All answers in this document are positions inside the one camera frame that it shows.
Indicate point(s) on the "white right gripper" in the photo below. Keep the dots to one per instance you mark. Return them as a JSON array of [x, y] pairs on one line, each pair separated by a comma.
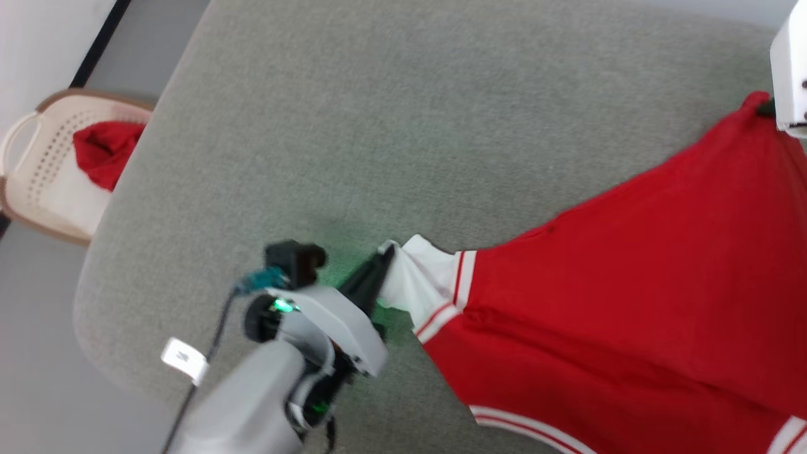
[[793, 69]]

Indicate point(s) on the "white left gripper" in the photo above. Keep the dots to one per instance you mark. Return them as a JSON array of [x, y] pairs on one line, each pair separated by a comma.
[[340, 328]]

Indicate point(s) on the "red basketball jersey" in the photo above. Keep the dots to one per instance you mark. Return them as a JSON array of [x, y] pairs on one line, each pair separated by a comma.
[[630, 302]]

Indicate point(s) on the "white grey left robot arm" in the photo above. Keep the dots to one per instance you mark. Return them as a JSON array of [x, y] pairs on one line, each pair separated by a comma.
[[252, 403]]

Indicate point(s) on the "red crumpled garment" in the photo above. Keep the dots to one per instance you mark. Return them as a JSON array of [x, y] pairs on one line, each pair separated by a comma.
[[104, 154]]

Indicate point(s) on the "cream plastic laundry basket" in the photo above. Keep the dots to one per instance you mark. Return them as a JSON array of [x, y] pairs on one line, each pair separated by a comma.
[[44, 176]]

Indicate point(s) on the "black baseboard strip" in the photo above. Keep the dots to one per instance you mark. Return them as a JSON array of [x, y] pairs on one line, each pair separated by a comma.
[[98, 47]]

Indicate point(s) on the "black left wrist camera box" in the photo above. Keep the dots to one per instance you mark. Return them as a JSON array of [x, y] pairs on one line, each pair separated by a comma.
[[293, 258]]

